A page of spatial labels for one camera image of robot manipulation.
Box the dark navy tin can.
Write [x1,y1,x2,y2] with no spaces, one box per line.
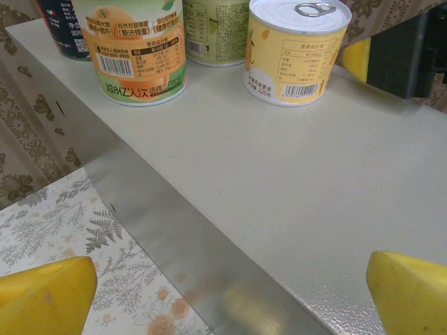
[36,0,94,62]

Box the green label tin can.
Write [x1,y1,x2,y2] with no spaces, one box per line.
[183,0,251,67]

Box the grey metal cabinet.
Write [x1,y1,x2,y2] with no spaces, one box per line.
[6,17,447,335]

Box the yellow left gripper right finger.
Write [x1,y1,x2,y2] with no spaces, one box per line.
[366,250,447,335]

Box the yellow label tin can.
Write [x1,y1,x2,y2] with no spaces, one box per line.
[243,0,352,107]

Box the orange label can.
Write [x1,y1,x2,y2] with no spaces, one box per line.
[71,0,189,107]

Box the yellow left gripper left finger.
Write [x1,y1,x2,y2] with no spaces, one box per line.
[0,256,98,335]

